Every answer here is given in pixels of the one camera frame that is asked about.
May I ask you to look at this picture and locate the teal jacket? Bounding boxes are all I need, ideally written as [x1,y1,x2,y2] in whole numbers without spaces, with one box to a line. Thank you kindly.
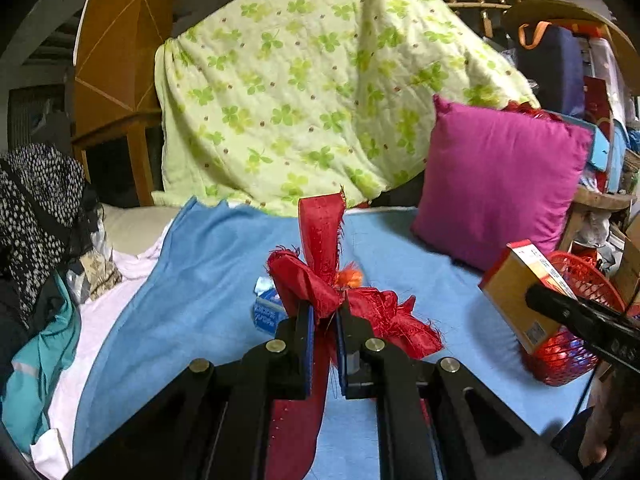
[1,273,81,454]

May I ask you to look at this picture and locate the red foil bundle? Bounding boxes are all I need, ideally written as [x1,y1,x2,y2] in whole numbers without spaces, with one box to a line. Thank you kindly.
[502,101,552,120]

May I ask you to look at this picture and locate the light blue fashion box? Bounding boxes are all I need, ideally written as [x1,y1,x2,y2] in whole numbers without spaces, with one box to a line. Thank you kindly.
[554,112,610,172]

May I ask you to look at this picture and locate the orange wrapper bundle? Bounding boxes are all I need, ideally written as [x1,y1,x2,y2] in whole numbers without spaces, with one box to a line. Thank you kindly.
[334,262,363,289]

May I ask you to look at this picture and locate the navy blue bag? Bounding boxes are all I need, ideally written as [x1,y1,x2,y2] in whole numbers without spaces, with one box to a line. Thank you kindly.
[516,21,586,118]

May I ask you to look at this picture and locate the magenta pillow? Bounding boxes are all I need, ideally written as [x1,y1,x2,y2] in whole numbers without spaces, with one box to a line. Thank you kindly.
[411,96,592,271]

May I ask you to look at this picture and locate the black white dotted cloth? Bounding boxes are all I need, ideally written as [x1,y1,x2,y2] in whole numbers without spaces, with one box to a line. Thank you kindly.
[1,143,98,325]

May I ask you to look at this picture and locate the blue white small box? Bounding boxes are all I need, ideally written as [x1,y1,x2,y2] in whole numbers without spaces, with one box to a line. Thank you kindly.
[252,287,288,336]

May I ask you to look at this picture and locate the red mesh basket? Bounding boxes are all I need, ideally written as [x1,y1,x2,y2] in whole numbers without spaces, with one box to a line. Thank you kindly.
[520,250,627,388]

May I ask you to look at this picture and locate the orange wooden cabinet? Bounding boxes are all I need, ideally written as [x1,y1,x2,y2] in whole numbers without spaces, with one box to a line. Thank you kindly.
[70,0,176,207]

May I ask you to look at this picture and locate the wooden bench table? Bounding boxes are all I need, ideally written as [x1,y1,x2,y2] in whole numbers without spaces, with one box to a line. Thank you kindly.
[556,184,637,252]

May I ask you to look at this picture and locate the light blue tissue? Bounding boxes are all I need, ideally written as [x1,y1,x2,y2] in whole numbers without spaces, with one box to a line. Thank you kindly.
[254,276,274,296]

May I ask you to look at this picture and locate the green clover quilt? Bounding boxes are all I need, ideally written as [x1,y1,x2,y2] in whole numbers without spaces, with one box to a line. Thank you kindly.
[153,0,535,217]

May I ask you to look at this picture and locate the red ribbon bow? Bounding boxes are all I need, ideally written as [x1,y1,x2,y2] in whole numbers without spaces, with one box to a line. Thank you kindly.
[266,192,442,479]

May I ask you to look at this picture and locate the blue fleece blanket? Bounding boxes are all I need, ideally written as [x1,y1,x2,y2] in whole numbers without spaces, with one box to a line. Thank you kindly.
[73,202,585,460]

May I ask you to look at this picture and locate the red white medicine box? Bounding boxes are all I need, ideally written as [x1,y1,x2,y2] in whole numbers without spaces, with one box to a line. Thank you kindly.
[480,240,577,354]

